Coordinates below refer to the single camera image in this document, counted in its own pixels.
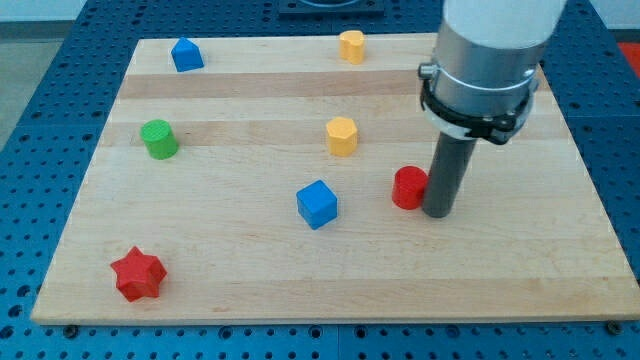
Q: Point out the wooden board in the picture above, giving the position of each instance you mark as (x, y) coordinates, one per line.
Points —
(526, 240)

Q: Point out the red cylinder block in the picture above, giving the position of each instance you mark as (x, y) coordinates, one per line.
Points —
(409, 186)

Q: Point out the blue house-shaped block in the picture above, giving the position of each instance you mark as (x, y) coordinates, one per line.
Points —
(186, 55)

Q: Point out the blue cube block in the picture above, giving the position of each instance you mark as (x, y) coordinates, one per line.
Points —
(317, 204)

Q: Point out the red star block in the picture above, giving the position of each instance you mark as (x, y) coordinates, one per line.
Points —
(138, 275)

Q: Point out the yellow hexagon block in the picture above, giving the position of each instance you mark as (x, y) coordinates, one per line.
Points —
(341, 136)

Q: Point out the yellow heart block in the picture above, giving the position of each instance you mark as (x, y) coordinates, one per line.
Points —
(352, 46)

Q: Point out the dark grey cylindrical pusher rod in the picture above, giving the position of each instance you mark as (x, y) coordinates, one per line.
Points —
(447, 170)

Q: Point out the green cylinder block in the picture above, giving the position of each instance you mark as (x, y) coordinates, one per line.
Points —
(159, 140)

